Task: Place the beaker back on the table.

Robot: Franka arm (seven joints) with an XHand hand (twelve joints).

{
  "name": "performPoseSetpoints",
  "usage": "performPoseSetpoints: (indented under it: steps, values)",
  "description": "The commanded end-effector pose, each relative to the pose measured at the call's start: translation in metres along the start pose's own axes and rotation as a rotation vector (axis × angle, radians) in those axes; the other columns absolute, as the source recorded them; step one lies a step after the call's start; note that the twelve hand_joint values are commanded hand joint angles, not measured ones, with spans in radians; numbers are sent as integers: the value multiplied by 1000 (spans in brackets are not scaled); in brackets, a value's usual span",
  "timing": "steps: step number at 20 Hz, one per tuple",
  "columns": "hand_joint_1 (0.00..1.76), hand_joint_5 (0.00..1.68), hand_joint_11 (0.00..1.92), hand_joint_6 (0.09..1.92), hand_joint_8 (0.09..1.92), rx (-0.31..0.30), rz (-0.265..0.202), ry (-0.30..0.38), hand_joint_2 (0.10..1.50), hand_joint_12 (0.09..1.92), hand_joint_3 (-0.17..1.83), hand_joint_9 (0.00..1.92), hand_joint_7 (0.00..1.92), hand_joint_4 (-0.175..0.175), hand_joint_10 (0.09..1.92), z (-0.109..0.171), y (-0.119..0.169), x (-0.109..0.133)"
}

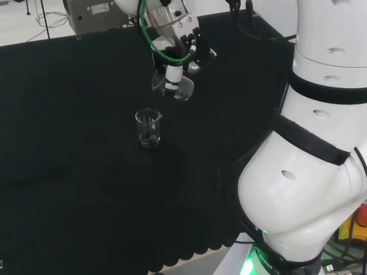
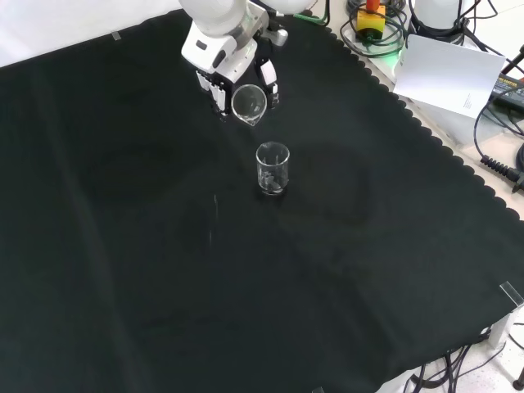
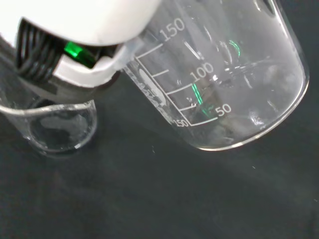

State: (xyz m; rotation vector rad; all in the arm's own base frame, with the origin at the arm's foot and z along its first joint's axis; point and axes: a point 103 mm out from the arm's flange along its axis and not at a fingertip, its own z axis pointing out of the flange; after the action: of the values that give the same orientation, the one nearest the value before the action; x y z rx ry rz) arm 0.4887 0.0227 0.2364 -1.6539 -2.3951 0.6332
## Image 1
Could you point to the large clear glass beaker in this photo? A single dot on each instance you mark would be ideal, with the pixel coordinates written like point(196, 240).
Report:
point(186, 87)

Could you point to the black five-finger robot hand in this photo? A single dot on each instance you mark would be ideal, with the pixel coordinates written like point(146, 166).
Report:
point(200, 53)

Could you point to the black bench cloth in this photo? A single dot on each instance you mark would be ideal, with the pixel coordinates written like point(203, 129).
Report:
point(71, 143)

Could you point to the yellow stop button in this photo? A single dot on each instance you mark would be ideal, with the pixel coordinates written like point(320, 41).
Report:
point(357, 226)

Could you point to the black tripod leg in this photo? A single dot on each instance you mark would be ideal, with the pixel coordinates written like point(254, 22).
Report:
point(45, 20)

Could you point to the grey metal equipment box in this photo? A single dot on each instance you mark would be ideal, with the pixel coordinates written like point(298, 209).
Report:
point(94, 17)

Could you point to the small clear glass beaker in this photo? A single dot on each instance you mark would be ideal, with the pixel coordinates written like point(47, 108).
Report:
point(148, 129)

